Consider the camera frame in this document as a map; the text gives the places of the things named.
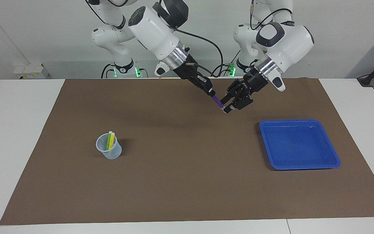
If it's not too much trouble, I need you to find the purple pen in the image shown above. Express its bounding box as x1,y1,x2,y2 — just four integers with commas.
212,95,231,114

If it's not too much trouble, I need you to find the blue plastic tray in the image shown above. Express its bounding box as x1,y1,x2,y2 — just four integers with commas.
259,119,341,171

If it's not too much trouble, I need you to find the brown table mat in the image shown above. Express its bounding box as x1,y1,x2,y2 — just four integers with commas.
0,77,374,226

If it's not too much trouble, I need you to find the translucent plastic cup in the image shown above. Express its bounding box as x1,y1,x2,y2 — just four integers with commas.
96,133,122,160

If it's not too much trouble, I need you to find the black base cable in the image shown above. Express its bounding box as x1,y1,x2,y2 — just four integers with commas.
210,49,241,77
101,63,114,79

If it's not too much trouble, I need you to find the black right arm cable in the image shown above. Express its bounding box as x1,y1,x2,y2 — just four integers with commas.
173,28,224,78

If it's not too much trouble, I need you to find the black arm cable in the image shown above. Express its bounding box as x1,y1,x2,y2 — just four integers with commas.
173,28,224,78
250,0,293,31

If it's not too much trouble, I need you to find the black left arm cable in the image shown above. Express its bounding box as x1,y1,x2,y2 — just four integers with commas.
250,0,293,31

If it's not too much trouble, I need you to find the white wall socket box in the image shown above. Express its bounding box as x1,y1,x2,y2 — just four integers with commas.
13,63,49,79

